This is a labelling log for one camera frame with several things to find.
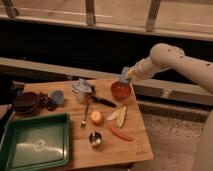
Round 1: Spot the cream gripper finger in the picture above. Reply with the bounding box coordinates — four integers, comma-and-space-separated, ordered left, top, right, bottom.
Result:
125, 77, 133, 84

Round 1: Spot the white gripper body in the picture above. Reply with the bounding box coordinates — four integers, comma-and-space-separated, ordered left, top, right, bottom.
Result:
128, 57, 156, 80

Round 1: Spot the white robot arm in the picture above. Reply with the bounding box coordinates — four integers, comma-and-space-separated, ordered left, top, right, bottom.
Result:
125, 43, 213, 171

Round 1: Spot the red bowl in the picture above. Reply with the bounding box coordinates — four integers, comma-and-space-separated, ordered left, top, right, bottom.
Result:
111, 81, 131, 99

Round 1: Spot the dark brown bowl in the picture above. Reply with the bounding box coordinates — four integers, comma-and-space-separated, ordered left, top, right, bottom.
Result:
12, 92, 39, 114

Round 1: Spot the pale banana slice left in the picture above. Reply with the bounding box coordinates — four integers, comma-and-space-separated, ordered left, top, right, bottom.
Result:
106, 109, 121, 121

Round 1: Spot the crumpled white blue cloth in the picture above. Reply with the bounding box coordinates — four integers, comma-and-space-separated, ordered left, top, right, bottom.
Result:
72, 78, 92, 102

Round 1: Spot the wooden cutting board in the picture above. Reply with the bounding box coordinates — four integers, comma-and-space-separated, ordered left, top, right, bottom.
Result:
9, 77, 155, 171

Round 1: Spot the yellow round fruit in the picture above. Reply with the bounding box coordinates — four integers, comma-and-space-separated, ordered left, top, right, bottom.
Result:
90, 111, 104, 126

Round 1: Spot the orange carrot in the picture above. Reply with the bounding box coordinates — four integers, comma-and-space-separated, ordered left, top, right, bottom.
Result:
109, 125, 133, 141

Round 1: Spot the metal spoon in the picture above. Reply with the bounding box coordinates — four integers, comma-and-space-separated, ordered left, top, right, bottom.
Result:
81, 101, 90, 127

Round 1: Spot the small metal cup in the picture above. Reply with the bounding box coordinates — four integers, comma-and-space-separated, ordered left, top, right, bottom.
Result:
89, 131, 103, 147

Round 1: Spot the blue cup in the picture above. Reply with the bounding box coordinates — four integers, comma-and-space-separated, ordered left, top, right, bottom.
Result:
51, 90, 64, 106

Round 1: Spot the dark grape bunch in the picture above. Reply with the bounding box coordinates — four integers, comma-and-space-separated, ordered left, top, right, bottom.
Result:
38, 92, 57, 111

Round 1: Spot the green plastic tray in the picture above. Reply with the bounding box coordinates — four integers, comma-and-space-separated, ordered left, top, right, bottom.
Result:
0, 113, 70, 171

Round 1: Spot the black handled knife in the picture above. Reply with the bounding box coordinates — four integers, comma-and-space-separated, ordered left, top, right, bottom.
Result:
91, 95, 116, 107

